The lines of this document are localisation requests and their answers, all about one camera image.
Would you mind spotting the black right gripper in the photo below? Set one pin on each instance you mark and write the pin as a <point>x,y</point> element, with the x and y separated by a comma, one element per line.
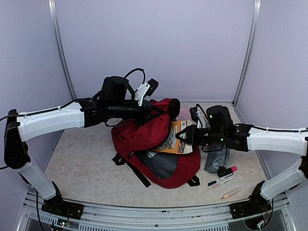
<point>191,138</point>

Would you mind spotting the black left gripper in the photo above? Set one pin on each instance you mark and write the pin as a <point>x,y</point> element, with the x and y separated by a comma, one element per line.
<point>146,115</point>

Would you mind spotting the orange treehouse book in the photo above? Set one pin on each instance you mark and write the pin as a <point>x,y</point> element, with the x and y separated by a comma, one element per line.
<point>172,145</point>

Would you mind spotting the red student backpack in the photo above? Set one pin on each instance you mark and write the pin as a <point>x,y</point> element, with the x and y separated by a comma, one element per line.
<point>131,141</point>

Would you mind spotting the grey pencil case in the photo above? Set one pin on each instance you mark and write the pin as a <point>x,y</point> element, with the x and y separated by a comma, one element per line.
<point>217,156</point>

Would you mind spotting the pink highlighter black cap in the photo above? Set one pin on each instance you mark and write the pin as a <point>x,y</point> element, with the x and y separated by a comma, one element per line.
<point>223,171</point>

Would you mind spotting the white paper notebook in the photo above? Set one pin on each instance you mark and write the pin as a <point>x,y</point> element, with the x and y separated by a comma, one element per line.
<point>151,154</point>

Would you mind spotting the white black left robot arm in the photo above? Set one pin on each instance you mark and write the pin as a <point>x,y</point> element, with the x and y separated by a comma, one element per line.
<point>116,99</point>

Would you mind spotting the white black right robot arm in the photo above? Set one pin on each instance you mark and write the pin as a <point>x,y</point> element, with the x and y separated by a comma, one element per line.
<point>247,137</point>

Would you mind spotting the pink plastic plate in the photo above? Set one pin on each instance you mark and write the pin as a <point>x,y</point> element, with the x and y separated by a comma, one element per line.
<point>184,113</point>

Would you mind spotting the blue capped marker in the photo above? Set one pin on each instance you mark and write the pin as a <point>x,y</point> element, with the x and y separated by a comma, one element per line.
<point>216,182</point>

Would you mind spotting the white pen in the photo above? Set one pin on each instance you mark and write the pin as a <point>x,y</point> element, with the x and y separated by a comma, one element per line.
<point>223,182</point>

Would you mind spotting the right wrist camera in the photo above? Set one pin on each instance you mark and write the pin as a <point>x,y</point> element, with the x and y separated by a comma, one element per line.
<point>194,114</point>

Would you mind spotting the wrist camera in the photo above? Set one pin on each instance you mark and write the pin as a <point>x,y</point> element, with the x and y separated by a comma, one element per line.
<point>194,114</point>
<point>153,85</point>

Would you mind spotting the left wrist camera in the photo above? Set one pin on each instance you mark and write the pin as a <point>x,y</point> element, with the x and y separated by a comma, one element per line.
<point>153,85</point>

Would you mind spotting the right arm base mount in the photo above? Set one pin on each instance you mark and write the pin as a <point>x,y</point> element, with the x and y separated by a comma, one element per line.
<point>248,208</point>

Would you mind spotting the right aluminium corner post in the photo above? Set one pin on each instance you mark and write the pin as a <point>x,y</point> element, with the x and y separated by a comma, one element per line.
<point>248,52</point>

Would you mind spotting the aluminium corner post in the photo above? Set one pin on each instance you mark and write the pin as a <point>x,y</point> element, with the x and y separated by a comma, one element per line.
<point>248,52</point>
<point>60,48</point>

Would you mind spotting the aluminium front rail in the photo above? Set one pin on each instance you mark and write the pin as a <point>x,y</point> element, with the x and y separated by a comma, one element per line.
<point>99,217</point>

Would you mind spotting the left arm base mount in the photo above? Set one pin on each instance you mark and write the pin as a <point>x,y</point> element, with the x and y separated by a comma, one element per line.
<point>63,208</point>

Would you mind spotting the left aluminium corner post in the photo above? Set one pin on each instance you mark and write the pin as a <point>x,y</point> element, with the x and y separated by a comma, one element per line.
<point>60,48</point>

